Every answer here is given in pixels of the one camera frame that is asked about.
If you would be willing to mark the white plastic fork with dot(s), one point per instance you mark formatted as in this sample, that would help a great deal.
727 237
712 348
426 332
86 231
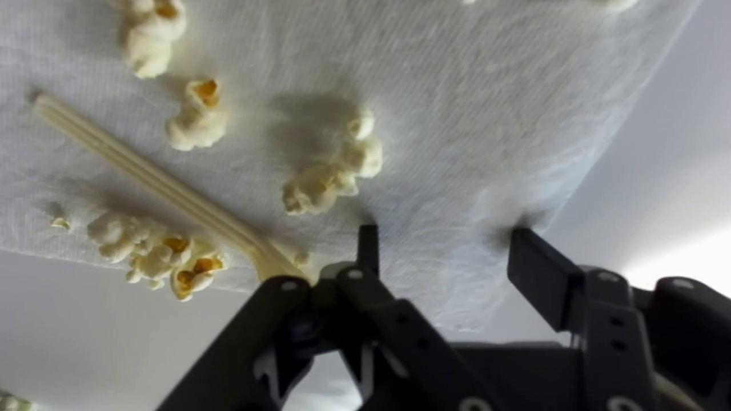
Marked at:
264 253

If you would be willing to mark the white paper napkin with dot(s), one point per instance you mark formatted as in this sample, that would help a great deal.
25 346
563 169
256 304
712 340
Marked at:
441 119

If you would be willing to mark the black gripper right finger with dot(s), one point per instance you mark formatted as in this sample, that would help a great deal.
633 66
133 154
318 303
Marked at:
642 350

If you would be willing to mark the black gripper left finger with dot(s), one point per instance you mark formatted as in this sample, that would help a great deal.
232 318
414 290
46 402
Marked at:
397 358

